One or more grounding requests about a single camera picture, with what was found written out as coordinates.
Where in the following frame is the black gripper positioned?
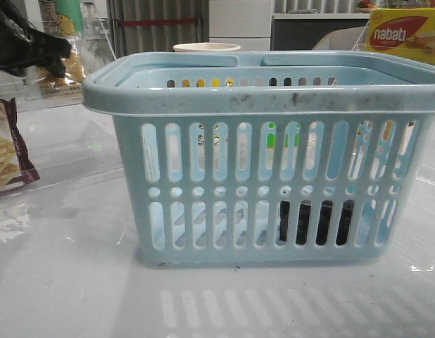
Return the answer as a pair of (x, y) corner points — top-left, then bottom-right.
(0, 1), (71, 78)

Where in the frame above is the packaged bread slice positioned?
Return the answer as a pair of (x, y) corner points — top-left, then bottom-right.
(36, 39), (86, 96)

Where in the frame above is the black tissue pack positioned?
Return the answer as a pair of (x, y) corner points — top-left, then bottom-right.
(279, 200), (354, 246)

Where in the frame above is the green packaged item behind basket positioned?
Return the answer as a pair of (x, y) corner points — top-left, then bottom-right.
(266, 122), (301, 149)

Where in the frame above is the light blue plastic basket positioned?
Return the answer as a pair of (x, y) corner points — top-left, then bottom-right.
(82, 51), (435, 265)

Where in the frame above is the green cartoon snack package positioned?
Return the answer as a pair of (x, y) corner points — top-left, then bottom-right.
(38, 0), (83, 38)

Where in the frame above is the clear acrylic display shelf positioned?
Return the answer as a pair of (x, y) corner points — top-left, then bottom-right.
(0, 18), (115, 111)

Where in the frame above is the brown wafer snack bag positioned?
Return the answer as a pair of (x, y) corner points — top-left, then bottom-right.
(0, 99), (40, 194)

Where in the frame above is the cream paper cup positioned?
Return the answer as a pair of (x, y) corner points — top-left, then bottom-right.
(173, 42), (241, 53)

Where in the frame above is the white cabinet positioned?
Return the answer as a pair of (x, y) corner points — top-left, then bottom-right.
(208, 1), (275, 51)

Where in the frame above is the yellow nabati wafer box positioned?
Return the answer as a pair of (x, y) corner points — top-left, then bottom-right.
(365, 8), (435, 65)

